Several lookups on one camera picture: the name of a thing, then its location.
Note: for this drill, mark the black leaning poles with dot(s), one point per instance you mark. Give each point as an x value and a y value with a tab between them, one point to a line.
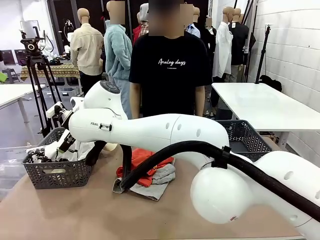
253	30

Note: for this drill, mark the mannequin in grey hood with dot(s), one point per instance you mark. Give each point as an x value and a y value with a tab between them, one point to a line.
143	15

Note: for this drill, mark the black light stand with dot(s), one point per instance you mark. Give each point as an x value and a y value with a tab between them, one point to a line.
263	50

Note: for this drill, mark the large white table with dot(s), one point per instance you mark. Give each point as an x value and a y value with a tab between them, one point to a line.
262	107

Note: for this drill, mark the grey storage crate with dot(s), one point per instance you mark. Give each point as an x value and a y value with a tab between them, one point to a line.
72	91

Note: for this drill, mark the black camera tripod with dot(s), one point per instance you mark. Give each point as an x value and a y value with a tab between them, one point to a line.
31	47

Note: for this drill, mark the patterned tablecloth table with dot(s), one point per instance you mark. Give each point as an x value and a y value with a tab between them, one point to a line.
62	71

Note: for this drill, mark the mannequin in white shirt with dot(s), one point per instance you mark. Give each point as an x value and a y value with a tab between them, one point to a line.
222	50

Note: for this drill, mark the grey plastic basket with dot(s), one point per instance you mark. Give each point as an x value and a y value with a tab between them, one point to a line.
245	140
62	177

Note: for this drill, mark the white black-printed t-shirt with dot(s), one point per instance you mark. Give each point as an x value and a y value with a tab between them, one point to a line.
50	151

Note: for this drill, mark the mannequin in black clothes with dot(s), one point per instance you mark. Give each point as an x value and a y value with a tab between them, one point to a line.
208	42

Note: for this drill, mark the dark flat monitor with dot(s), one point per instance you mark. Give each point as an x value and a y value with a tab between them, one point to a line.
8	57
20	54

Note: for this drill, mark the bright green object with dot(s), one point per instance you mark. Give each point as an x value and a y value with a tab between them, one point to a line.
3	77

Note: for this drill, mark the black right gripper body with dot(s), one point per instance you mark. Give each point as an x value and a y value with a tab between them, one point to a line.
68	137

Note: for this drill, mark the mannequin in blue shirt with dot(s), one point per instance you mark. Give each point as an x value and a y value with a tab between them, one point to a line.
195	31

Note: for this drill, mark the small white table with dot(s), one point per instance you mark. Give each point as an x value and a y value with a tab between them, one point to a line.
15	92

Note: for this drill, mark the mannequin in black shirt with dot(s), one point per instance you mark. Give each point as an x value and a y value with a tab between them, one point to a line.
238	40

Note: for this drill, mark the dark-haired person with red clip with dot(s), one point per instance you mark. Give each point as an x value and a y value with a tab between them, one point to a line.
102	22

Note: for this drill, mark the mannequin in blue fleece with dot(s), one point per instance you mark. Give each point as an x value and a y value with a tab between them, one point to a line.
117	55

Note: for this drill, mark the mannequin in cream jacket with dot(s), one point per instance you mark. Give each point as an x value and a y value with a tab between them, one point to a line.
87	50

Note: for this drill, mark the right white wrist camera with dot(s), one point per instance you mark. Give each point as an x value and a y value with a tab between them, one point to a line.
53	110

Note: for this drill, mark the grey shorts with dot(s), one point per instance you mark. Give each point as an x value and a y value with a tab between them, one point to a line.
152	190

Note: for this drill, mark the pale yellow garment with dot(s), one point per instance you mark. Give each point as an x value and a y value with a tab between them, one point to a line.
110	148

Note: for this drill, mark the person's left forearm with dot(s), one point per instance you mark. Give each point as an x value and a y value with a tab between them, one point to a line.
200	100

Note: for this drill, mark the red orange garment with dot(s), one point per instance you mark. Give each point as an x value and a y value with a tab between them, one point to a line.
147	177

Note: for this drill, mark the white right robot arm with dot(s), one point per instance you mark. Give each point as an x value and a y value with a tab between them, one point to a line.
162	132

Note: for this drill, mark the person in black t-shirt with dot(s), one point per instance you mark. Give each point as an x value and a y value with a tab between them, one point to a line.
170	87

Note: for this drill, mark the grey stool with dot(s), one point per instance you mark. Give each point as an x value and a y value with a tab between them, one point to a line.
11	72

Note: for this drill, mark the black cloth heap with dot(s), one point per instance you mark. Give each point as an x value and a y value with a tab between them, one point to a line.
271	83

